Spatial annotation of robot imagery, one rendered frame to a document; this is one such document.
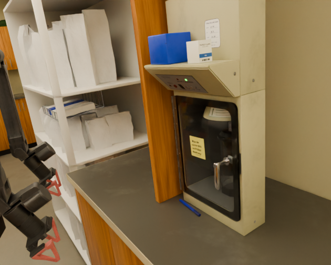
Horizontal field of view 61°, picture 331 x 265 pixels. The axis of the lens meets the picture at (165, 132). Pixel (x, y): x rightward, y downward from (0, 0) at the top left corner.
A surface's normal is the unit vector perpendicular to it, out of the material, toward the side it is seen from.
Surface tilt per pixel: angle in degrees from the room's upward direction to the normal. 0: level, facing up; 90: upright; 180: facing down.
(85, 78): 99
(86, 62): 95
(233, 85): 90
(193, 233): 0
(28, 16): 90
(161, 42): 90
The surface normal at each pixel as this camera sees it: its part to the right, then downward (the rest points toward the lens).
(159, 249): -0.11, -0.95
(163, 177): 0.57, 0.19
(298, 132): -0.81, 0.26
